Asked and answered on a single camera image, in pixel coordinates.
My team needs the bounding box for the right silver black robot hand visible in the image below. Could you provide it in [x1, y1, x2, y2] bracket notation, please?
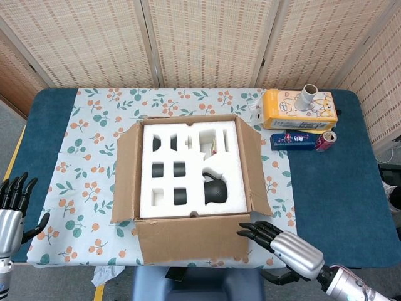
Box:
[236, 220, 325, 285]

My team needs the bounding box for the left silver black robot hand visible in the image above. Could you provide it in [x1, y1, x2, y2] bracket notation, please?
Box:
[0, 171, 51, 255]

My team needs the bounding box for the red and brown cardboard box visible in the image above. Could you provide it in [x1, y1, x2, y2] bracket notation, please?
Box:
[110, 115, 273, 265]

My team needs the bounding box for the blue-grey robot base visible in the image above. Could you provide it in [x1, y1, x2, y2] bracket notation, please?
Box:
[131, 267, 264, 301]

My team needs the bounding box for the dark blue rectangular box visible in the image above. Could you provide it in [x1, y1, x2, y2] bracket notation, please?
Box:
[269, 132, 316, 153]

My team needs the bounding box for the white foam insert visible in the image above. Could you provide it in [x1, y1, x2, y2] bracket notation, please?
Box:
[139, 120, 251, 219]

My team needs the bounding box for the grey cardboard tube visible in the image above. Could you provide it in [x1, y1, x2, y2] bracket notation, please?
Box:
[294, 84, 319, 112]

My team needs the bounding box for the floral orange-fruit tablecloth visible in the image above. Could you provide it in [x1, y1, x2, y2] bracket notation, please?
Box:
[26, 87, 301, 269]

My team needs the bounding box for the black ribbed teapot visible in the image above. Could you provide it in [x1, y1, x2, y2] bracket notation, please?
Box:
[202, 171, 229, 206]

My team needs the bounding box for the red soda can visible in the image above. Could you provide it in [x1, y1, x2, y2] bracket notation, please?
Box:
[315, 130, 338, 153]

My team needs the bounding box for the yellow corgi tissue pack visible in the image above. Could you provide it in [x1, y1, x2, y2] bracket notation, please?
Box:
[249, 89, 339, 131]

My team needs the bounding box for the woven bamboo folding screen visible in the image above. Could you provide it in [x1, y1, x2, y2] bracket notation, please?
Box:
[0, 0, 401, 154]

